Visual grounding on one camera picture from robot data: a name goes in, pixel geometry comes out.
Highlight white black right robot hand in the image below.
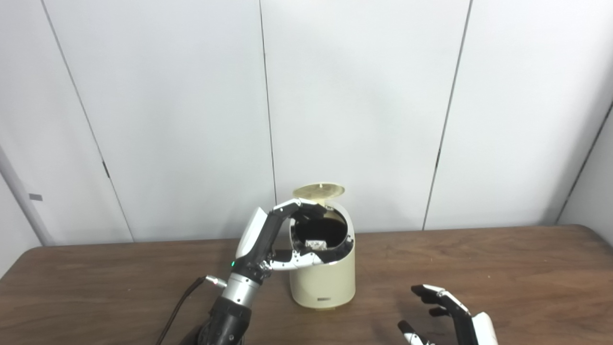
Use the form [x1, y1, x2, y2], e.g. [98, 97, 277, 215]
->
[397, 284, 499, 345]

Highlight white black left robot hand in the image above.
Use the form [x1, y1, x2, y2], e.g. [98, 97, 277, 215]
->
[232, 198, 336, 283]

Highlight round cream bin lid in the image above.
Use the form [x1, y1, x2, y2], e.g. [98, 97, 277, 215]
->
[293, 183, 346, 211]

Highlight cream-colored bin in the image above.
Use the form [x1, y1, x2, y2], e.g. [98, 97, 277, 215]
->
[289, 183, 356, 310]

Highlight black bin liner bag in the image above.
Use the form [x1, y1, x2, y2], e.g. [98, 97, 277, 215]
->
[293, 211, 354, 264]

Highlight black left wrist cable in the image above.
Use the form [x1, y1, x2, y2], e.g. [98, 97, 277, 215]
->
[156, 275, 228, 345]

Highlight white partition post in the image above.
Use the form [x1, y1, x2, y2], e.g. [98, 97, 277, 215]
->
[0, 144, 56, 247]

